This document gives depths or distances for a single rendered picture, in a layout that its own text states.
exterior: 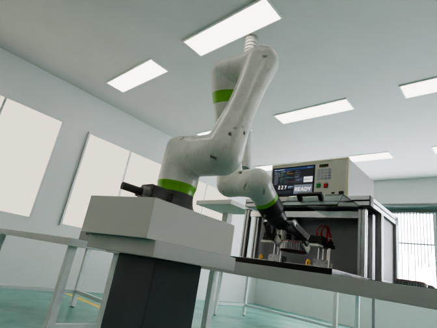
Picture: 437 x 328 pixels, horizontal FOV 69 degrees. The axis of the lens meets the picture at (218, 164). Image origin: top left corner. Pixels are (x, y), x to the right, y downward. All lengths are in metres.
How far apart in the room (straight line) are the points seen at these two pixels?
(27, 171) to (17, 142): 0.45
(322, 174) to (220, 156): 0.89
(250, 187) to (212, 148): 0.27
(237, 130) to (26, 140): 4.95
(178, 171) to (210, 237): 0.22
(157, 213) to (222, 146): 0.26
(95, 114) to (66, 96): 0.56
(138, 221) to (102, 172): 5.29
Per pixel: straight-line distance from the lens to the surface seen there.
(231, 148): 0.89
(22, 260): 5.66
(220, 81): 1.22
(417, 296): 1.07
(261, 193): 1.10
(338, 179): 1.64
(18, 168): 5.60
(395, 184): 8.31
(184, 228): 0.85
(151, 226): 0.78
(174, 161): 0.99
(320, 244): 1.51
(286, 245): 1.31
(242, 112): 0.97
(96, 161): 6.06
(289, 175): 1.77
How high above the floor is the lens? 0.71
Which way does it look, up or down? 18 degrees up
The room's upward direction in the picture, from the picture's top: 10 degrees clockwise
